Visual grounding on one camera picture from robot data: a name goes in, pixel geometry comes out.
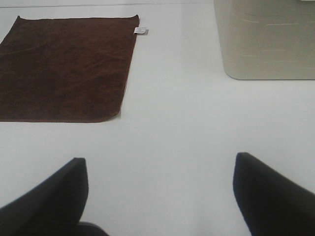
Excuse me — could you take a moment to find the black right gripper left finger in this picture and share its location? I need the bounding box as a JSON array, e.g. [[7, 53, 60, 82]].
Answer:
[[0, 158, 107, 236]]

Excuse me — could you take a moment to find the white towel label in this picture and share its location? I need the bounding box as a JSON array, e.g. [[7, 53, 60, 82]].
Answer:
[[133, 27, 149, 34]]

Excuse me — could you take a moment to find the brown towel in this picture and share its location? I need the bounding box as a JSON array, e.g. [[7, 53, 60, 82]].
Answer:
[[0, 15, 140, 123]]

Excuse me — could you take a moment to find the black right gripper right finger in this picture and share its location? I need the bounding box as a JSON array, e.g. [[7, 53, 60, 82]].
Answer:
[[233, 152, 315, 236]]

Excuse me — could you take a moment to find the beige storage bin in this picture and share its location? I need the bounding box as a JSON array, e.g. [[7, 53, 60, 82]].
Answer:
[[214, 0, 315, 80]]

